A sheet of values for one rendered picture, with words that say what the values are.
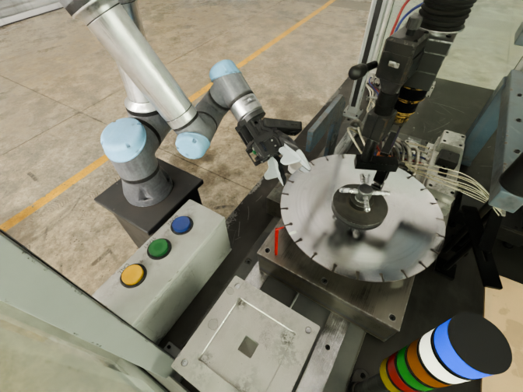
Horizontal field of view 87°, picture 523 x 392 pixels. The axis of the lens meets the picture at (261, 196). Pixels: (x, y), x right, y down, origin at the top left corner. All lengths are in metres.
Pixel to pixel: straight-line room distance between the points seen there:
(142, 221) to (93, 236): 1.11
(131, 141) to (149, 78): 0.21
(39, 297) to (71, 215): 1.88
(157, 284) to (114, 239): 1.32
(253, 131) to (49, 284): 0.53
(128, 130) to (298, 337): 0.64
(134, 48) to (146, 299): 0.48
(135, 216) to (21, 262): 0.66
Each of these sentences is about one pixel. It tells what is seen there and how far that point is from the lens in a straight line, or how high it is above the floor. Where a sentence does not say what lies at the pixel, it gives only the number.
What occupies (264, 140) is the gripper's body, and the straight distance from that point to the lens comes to 0.68.
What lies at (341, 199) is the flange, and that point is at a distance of 0.60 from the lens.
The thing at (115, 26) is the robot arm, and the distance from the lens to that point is 0.64.
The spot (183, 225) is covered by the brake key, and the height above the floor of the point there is 0.91.
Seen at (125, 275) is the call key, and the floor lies 0.91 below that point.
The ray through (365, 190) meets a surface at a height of 1.00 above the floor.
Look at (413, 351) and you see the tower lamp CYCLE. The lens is 0.36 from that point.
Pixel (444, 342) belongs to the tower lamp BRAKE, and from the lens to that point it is 0.30.
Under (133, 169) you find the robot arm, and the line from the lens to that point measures 0.84.
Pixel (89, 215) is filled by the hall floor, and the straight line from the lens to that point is 2.11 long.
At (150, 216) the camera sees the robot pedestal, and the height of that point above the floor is 0.75.
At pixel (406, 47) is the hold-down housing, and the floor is 1.25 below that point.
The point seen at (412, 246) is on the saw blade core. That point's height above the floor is 0.95.
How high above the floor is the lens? 1.41
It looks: 50 degrees down
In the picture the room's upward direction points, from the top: 2 degrees counter-clockwise
